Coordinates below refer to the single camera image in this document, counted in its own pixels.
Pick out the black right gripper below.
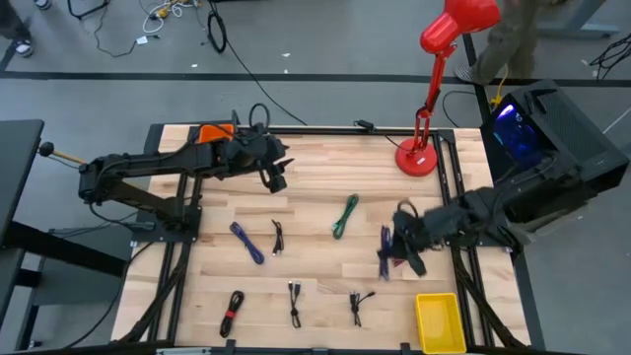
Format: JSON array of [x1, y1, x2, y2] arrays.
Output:
[[377, 199, 448, 277]]

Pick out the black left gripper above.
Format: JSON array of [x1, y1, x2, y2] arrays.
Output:
[[229, 121, 296, 194]]

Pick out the purple red USB cable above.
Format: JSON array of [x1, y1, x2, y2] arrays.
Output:
[[378, 225, 403, 282]]

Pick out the green braided USB cable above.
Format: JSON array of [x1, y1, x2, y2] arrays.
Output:
[[331, 193, 360, 241]]

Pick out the black USB cable end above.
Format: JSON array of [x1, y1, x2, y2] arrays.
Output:
[[348, 290, 377, 328]]

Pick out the short thin black USB cable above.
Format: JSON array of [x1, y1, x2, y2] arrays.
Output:
[[270, 219, 286, 256]]

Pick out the blue braided USB cable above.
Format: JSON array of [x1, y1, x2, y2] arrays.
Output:
[[229, 221, 266, 266]]

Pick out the black USB cable two plugs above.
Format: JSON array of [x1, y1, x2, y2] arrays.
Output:
[[287, 279, 304, 329]]

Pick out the black cable with red band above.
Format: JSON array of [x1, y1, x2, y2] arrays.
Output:
[[219, 289, 245, 339]]

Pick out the orange plastic bin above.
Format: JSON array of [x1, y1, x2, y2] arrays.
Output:
[[197, 122, 237, 145]]

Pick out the yellow plastic bin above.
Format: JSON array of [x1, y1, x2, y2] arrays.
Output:
[[414, 292, 468, 355]]

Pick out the red desk lamp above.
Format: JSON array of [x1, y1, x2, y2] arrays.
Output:
[[393, 0, 503, 178]]

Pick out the black computer tower blue light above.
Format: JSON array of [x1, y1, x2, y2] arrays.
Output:
[[479, 78, 631, 223]]

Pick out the wooden stick with black ball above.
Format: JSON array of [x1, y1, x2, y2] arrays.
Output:
[[37, 141, 88, 166]]

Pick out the person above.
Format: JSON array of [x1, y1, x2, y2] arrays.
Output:
[[0, 0, 53, 59], [453, 0, 561, 86]]

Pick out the black side desk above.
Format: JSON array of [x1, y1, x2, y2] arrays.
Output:
[[0, 117, 128, 352]]

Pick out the grey desk leg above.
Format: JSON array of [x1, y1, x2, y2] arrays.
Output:
[[536, 0, 622, 39]]

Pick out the black aluminium table frame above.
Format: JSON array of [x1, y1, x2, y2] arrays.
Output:
[[110, 108, 547, 355]]

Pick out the black lamp cord with switch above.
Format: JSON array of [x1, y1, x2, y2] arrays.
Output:
[[353, 118, 410, 152]]

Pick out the black coiled floor cable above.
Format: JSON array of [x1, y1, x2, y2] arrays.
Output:
[[205, 9, 310, 127]]

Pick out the black looped floor cable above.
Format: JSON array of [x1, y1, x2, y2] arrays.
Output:
[[441, 90, 477, 129]]

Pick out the black upright post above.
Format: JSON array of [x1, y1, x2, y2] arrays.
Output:
[[461, 33, 494, 124]]

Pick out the yellow floor cable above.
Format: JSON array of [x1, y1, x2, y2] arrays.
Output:
[[490, 63, 509, 107]]

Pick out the white floor cable bundle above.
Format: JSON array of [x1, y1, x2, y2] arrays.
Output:
[[141, 0, 201, 36]]

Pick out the thin black floor cable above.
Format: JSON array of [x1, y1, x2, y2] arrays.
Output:
[[67, 0, 139, 59]]

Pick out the black floor cable tangle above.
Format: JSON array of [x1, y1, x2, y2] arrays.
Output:
[[589, 33, 631, 81]]

